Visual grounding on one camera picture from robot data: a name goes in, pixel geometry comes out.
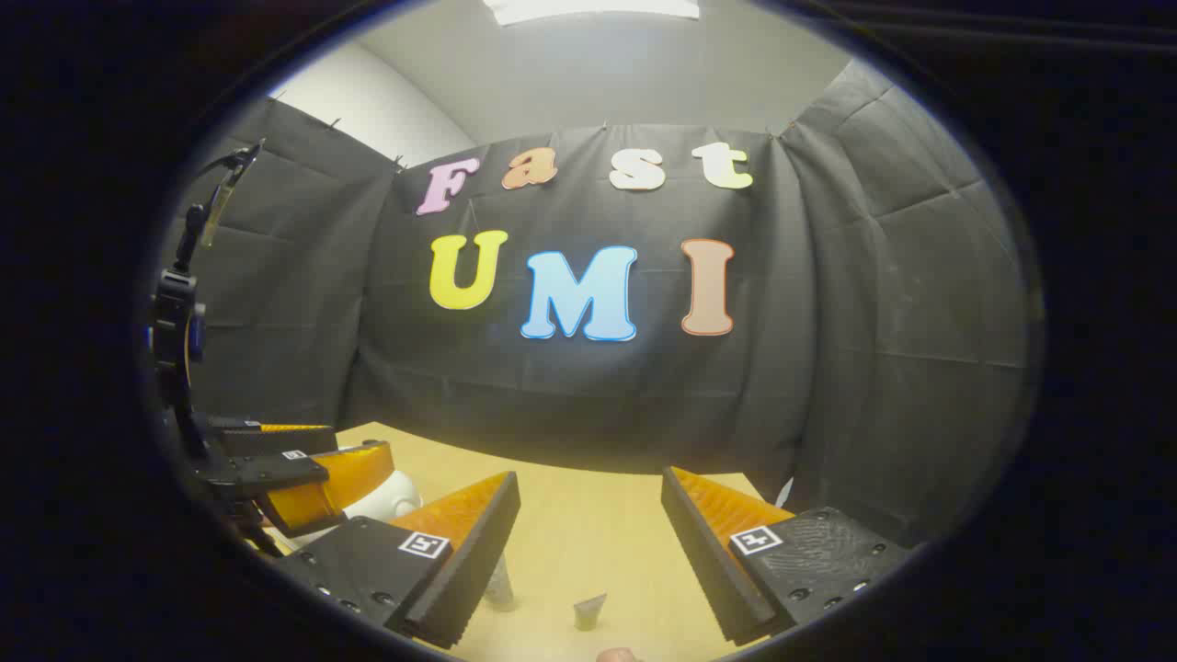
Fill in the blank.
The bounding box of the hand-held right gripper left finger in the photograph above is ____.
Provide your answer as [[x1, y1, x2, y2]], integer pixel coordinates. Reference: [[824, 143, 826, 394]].
[[276, 471, 521, 650]]

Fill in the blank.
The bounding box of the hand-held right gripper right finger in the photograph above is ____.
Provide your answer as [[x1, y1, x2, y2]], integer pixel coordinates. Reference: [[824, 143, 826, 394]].
[[661, 466, 911, 646]]

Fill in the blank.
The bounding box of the white suitcase with grey lining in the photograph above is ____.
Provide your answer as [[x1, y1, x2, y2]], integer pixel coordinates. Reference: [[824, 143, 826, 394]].
[[308, 469, 426, 545]]

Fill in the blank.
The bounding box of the black backdrop cloth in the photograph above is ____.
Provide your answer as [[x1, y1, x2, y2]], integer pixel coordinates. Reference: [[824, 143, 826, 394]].
[[161, 60, 1031, 550]]

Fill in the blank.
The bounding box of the ceiling light panel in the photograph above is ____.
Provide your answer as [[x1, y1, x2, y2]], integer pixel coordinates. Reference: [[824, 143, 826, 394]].
[[483, 0, 702, 27]]

